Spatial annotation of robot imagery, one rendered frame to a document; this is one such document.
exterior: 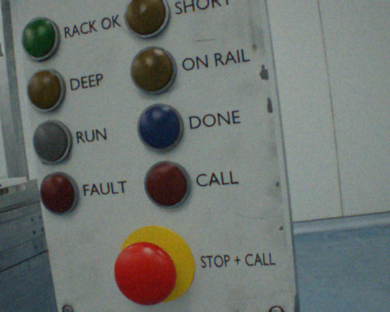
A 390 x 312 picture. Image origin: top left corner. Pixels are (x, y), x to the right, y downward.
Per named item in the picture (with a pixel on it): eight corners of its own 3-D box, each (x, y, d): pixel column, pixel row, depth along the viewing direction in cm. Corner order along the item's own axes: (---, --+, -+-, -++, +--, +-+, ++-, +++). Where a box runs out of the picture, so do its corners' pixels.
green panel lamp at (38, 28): (54, 53, 30) (50, 13, 30) (21, 61, 31) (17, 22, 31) (61, 54, 31) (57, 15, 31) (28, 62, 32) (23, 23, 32)
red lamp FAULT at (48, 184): (74, 214, 31) (68, 172, 31) (41, 215, 32) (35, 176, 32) (80, 211, 32) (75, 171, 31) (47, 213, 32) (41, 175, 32)
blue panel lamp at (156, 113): (180, 147, 28) (175, 101, 28) (139, 152, 29) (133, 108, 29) (184, 146, 29) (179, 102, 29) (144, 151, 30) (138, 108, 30)
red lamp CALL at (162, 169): (188, 205, 28) (182, 161, 28) (146, 209, 29) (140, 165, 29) (192, 203, 29) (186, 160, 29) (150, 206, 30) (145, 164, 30)
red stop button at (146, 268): (175, 309, 27) (166, 244, 27) (114, 309, 28) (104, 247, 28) (196, 284, 31) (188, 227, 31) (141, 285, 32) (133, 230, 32)
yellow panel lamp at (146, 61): (173, 88, 28) (168, 43, 28) (132, 94, 29) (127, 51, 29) (177, 88, 29) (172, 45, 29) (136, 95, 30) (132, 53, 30)
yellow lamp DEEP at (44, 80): (60, 106, 30) (55, 65, 30) (27, 112, 31) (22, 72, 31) (67, 106, 31) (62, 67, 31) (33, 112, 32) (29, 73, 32)
